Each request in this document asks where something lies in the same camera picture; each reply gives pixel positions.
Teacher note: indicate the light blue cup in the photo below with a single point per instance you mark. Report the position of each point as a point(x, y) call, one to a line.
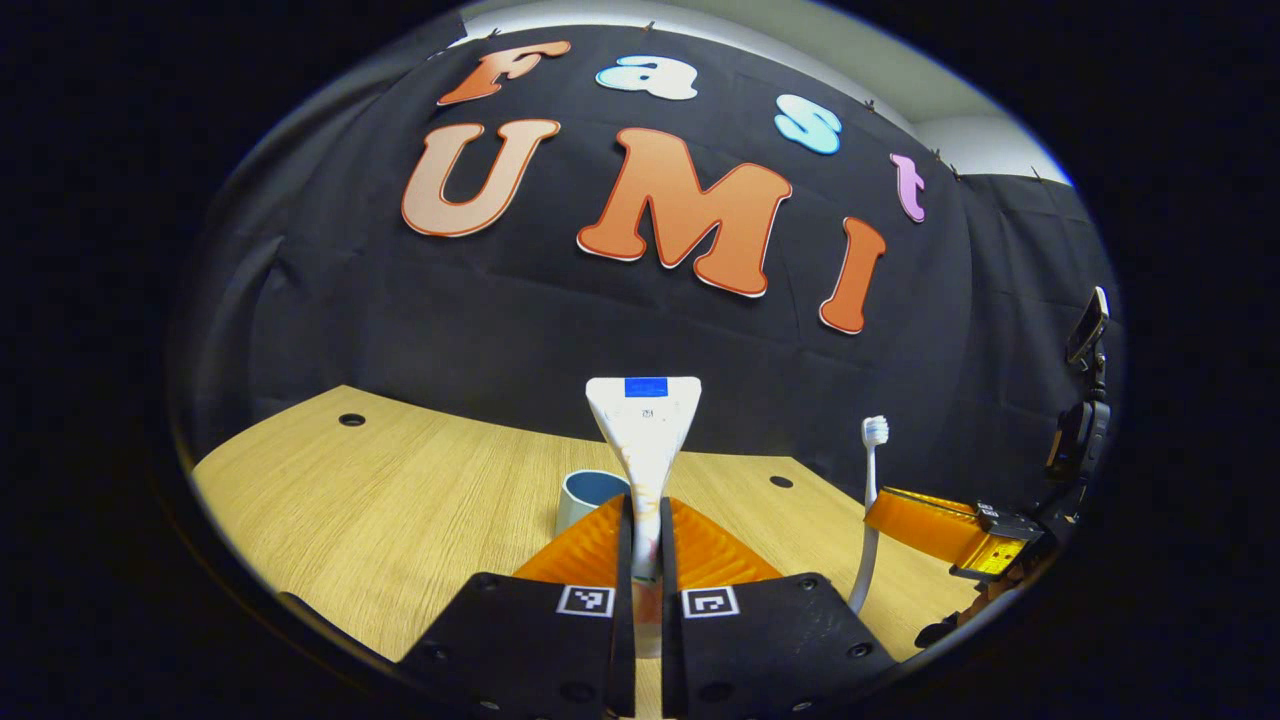
point(585, 495)

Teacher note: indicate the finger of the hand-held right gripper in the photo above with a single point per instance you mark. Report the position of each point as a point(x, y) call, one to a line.
point(920, 525)

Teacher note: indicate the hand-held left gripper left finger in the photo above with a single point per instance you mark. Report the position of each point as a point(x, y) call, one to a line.
point(623, 560)

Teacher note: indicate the white toothpaste tube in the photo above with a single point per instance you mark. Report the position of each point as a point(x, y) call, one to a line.
point(645, 430)

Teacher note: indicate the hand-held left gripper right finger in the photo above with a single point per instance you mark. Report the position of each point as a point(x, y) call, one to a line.
point(670, 560)

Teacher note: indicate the white toothbrush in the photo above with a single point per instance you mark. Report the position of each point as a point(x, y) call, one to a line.
point(876, 432)

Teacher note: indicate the black backdrop cloth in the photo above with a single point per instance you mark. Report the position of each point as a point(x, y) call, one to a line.
point(450, 330)

